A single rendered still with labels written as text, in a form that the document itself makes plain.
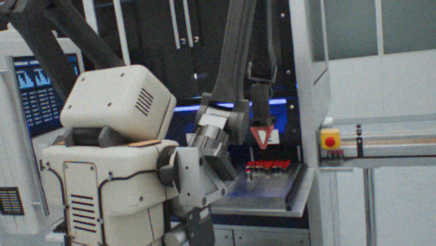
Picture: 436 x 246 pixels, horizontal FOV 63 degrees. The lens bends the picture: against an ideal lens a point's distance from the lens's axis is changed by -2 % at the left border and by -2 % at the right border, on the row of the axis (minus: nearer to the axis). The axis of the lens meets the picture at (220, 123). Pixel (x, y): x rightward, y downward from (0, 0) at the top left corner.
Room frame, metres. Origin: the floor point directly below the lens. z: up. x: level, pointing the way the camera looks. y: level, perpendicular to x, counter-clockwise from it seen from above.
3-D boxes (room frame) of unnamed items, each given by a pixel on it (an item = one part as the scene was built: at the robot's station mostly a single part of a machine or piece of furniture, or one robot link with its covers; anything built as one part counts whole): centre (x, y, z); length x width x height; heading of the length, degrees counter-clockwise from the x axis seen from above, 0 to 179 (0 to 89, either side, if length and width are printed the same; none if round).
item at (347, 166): (1.43, -0.47, 0.87); 0.14 x 0.13 x 0.02; 158
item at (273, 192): (1.28, -0.12, 0.90); 0.34 x 0.26 x 0.04; 157
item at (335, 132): (1.40, -0.44, 1.00); 0.08 x 0.07 x 0.07; 158
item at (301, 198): (1.38, 0.02, 0.87); 0.70 x 0.48 x 0.02; 68
